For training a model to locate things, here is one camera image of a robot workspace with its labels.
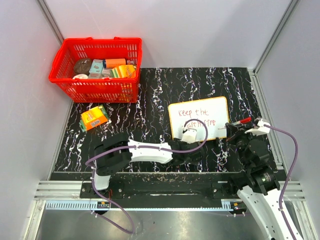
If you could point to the yellow-framed whiteboard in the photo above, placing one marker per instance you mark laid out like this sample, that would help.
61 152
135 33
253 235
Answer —
211 113

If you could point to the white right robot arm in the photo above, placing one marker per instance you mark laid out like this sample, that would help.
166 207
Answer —
257 185

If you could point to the red plastic shopping basket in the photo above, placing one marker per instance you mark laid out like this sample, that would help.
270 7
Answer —
109 90

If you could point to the orange cylindrical can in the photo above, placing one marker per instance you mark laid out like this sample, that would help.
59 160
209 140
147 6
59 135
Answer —
111 63

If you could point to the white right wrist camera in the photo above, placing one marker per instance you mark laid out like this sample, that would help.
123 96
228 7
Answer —
260 127

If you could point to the light blue small box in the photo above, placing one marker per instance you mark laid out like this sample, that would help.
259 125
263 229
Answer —
96 66

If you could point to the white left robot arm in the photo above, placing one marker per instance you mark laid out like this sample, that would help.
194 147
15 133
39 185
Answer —
118 151

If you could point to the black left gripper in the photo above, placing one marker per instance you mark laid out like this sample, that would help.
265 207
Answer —
180 143

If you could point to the red-capped whiteboard marker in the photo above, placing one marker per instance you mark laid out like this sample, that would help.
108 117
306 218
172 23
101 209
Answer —
243 121

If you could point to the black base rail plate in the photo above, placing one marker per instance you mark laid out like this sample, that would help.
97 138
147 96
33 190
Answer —
208 185

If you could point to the brown round packet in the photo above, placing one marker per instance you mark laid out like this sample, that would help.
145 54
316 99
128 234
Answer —
82 66

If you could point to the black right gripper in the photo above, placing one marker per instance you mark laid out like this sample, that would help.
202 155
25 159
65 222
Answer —
233 132

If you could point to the orange green snack box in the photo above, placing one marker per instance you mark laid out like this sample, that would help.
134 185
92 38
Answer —
93 117

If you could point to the orange yellow box in basket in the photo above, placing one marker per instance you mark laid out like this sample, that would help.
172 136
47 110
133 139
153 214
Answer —
124 71

